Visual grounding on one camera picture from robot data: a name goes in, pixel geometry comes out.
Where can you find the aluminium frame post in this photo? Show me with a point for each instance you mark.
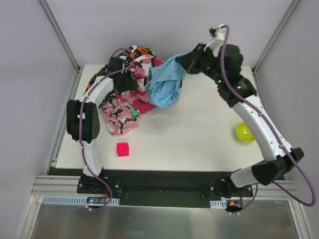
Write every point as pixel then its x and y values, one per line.
pixel 294 4
pixel 59 34

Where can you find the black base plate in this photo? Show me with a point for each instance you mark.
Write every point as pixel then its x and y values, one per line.
pixel 181 189

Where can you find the orange black camouflage cloth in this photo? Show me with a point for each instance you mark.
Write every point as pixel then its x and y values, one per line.
pixel 124 59

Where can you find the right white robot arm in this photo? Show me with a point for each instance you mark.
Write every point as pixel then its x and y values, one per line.
pixel 222 62

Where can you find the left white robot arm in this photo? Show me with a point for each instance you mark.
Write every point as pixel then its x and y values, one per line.
pixel 83 120

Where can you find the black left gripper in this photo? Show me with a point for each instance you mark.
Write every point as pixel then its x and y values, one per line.
pixel 125 82

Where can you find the left aluminium frame post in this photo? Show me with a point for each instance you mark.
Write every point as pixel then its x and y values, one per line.
pixel 59 34

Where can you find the pink cube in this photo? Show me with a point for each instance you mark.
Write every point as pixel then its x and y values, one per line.
pixel 122 149

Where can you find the right aluminium frame post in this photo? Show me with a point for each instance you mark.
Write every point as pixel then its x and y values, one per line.
pixel 294 4

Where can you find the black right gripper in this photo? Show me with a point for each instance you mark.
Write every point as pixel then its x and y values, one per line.
pixel 192 61

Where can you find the yellow green bowl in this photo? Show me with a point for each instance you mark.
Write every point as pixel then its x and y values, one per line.
pixel 243 133

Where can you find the green patterned cloth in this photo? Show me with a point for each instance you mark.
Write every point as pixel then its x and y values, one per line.
pixel 134 112

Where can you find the light pink camouflage cloth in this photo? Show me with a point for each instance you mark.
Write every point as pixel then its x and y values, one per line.
pixel 118 117

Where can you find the light blue cloth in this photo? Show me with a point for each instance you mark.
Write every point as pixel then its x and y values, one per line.
pixel 164 82

